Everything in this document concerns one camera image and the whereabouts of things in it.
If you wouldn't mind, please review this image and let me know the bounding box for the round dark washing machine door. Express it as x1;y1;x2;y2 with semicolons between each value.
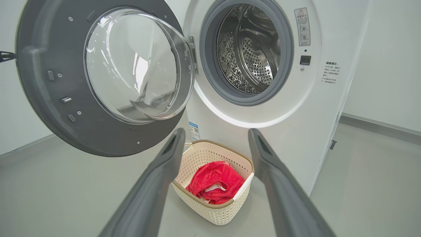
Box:
15;0;199;157

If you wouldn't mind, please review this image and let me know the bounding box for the white front-load washing machine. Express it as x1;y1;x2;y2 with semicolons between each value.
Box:
164;0;372;195

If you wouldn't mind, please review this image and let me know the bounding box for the blue energy label sticker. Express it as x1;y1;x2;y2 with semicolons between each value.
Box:
189;122;200;141

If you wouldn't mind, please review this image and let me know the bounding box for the black printed text label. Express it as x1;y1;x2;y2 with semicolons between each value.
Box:
322;61;341;85

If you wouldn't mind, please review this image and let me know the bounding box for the red warning sticker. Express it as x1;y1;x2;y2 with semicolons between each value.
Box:
294;7;311;46

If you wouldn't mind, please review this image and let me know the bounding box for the cream perforated laundry basket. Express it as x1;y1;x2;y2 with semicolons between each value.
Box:
171;140;255;226

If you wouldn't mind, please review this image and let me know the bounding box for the red garment white trim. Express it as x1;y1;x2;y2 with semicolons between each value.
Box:
197;189;233;205
186;161;246;198

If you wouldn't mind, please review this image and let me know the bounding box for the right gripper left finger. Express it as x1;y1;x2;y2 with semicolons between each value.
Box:
99;128;186;237

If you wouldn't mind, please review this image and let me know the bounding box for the steel washing machine drum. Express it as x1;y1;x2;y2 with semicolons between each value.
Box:
216;3;282;95

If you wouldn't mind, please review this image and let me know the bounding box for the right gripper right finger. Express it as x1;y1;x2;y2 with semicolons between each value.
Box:
248;128;336;237

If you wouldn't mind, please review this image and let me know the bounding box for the grey rubber door seal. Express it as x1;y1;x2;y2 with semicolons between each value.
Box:
200;0;294;106

